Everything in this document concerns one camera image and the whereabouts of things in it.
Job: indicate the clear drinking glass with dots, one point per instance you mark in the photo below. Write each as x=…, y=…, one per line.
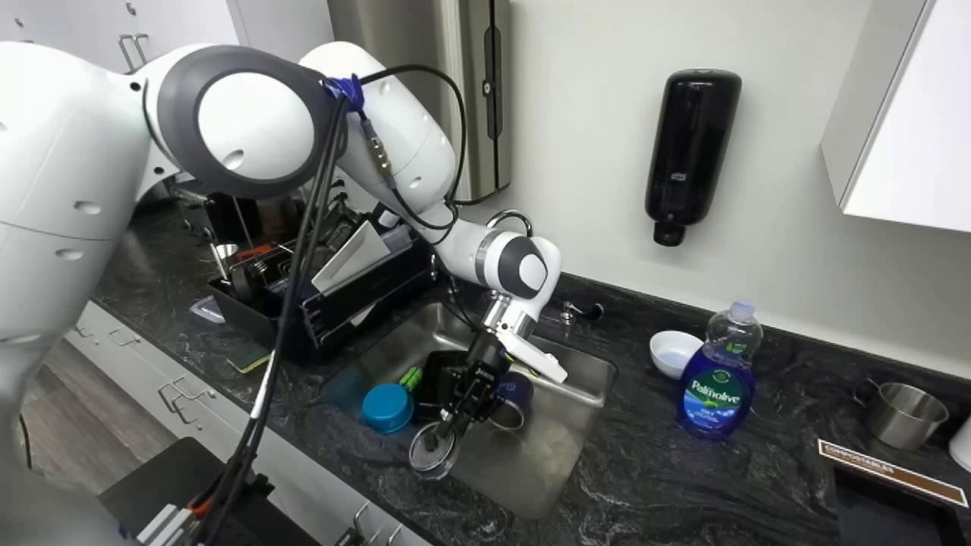
x=431, y=455

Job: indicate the white ceramic bowl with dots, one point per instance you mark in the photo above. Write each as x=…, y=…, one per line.
x=673, y=354

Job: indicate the green sponge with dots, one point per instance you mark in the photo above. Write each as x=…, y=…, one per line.
x=247, y=356

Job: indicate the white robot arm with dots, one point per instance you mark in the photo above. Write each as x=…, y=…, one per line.
x=62, y=154

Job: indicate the white container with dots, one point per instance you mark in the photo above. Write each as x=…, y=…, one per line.
x=961, y=444

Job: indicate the blue dish soap bottle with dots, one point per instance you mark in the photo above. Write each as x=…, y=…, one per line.
x=718, y=395

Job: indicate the white wall cabinet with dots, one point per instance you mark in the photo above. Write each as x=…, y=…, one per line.
x=899, y=122
x=62, y=19

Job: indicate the dark metal mug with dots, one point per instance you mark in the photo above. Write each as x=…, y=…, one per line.
x=514, y=399

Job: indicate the blue plastic cup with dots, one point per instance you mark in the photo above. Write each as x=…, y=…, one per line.
x=386, y=410

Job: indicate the steel paper towel dispenser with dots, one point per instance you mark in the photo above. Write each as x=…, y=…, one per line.
x=427, y=33

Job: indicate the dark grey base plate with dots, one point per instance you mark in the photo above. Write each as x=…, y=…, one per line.
x=153, y=481

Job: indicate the orange black bar clamp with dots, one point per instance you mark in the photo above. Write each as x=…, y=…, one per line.
x=238, y=496

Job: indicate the white cutting board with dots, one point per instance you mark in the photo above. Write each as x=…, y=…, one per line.
x=353, y=259

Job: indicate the black wall soap dispenser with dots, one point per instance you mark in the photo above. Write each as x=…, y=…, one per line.
x=694, y=141

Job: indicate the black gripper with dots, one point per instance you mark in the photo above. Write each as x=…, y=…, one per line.
x=478, y=374

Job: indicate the green plastic item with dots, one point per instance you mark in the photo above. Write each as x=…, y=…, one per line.
x=411, y=378

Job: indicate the small steel cup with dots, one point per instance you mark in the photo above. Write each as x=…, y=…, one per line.
x=908, y=415

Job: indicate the black dish drying rack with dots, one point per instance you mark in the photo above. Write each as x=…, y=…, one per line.
x=336, y=305

